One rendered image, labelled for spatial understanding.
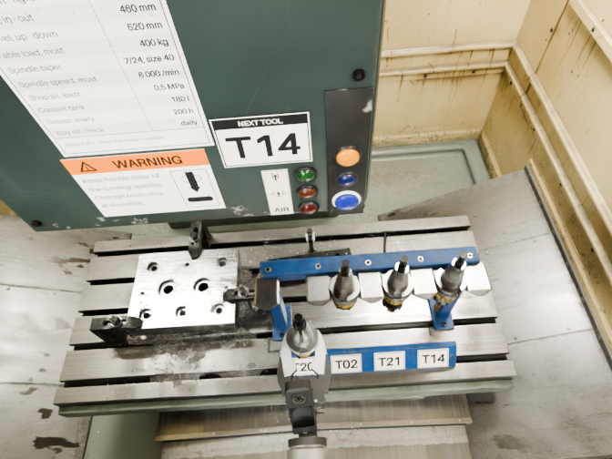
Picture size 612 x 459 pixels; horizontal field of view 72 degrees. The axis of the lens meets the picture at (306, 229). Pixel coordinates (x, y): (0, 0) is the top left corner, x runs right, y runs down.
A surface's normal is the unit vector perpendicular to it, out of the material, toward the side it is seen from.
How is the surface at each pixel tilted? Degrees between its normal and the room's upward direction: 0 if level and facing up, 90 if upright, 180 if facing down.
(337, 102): 90
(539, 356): 24
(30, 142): 90
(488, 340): 0
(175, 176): 90
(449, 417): 7
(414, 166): 0
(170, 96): 90
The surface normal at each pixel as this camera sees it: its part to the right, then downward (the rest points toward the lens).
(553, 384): -0.47, -0.47
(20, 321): 0.35, -0.53
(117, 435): -0.06, -0.55
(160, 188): 0.04, 0.83
